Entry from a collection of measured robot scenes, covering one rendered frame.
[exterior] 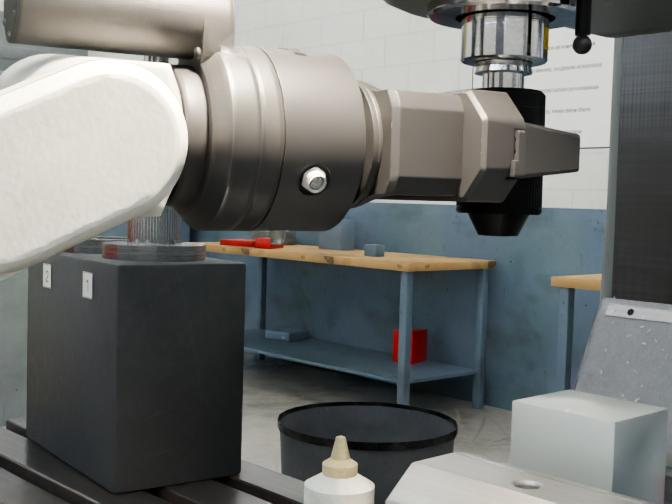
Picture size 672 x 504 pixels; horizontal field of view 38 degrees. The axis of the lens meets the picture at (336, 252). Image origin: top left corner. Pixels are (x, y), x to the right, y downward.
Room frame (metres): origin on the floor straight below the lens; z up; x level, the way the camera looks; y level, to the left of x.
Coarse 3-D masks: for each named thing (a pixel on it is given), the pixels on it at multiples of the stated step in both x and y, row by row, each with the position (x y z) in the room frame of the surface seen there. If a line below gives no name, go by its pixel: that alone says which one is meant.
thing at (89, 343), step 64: (64, 256) 0.87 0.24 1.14; (128, 256) 0.81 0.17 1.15; (192, 256) 0.83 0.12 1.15; (64, 320) 0.86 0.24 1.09; (128, 320) 0.78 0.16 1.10; (192, 320) 0.81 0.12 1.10; (64, 384) 0.86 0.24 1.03; (128, 384) 0.78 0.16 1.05; (192, 384) 0.81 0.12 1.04; (64, 448) 0.86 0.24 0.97; (128, 448) 0.78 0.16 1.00; (192, 448) 0.81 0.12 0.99
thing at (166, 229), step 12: (144, 216) 0.83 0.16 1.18; (156, 216) 0.83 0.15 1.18; (168, 216) 0.84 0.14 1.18; (132, 228) 0.84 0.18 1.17; (144, 228) 0.83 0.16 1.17; (156, 228) 0.83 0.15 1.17; (168, 228) 0.84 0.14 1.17; (180, 228) 0.85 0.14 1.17; (132, 240) 0.84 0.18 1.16; (144, 240) 0.83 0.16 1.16; (156, 240) 0.83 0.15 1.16; (168, 240) 0.84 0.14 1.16; (180, 240) 0.86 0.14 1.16
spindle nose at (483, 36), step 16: (464, 16) 0.53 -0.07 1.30; (480, 16) 0.52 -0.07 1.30; (496, 16) 0.52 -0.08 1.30; (512, 16) 0.52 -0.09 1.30; (528, 16) 0.52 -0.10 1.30; (544, 16) 0.53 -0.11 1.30; (464, 32) 0.53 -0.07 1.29; (480, 32) 0.52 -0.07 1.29; (496, 32) 0.52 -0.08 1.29; (512, 32) 0.52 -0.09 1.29; (528, 32) 0.52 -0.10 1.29; (544, 32) 0.53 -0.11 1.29; (464, 48) 0.53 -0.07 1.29; (480, 48) 0.52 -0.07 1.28; (496, 48) 0.52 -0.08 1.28; (512, 48) 0.52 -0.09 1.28; (528, 48) 0.52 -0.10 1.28; (464, 64) 0.55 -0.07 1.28
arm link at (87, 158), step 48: (0, 96) 0.37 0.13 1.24; (48, 96) 0.37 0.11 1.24; (96, 96) 0.38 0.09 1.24; (144, 96) 0.39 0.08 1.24; (0, 144) 0.36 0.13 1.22; (48, 144) 0.37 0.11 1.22; (96, 144) 0.38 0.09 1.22; (144, 144) 0.39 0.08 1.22; (0, 192) 0.37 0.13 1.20; (48, 192) 0.37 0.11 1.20; (96, 192) 0.38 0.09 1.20; (144, 192) 0.39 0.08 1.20; (0, 240) 0.37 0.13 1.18; (48, 240) 0.38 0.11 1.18
